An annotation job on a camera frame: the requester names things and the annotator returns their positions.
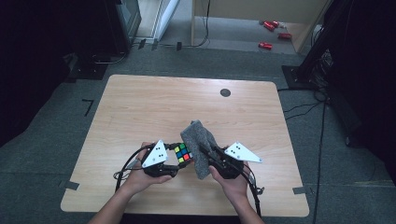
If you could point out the person's left hand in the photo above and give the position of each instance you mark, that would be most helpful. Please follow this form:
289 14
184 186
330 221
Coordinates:
140 182

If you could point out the black angled tape mark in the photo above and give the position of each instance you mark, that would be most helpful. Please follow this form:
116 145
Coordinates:
89 105

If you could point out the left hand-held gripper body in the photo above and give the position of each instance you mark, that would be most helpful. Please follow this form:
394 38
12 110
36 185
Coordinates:
155 157

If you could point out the white panel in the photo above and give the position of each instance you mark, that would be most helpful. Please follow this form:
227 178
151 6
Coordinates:
162 18

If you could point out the short black tape strip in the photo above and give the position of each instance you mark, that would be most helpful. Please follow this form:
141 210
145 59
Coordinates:
141 44
154 44
179 46

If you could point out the black stand base plate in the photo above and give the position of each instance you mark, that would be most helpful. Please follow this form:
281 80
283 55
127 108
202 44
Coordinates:
87 70

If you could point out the round black table grommet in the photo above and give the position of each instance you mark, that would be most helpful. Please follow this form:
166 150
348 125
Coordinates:
225 92

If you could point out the black cabinet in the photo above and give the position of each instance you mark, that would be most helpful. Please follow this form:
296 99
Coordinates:
124 25

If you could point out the multicoloured puzzle cube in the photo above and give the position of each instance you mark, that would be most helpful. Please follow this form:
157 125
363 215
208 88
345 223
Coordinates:
183 153

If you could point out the black metal stand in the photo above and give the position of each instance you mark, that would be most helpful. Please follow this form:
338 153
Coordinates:
306 70

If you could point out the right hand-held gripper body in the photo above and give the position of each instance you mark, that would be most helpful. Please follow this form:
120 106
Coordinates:
241 154

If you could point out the red can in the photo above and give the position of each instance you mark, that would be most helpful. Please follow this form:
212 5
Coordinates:
269 26
275 23
265 45
284 35

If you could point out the person's right hand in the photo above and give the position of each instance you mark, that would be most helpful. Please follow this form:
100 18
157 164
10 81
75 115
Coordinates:
235 188

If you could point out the dark curtain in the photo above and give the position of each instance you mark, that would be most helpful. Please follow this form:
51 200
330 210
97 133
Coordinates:
367 77
37 62

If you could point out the grey cloth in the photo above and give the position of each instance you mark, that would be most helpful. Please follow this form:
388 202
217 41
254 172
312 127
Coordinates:
196 137

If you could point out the grey tape strip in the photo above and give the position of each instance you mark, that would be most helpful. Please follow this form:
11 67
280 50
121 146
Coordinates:
299 190
70 185

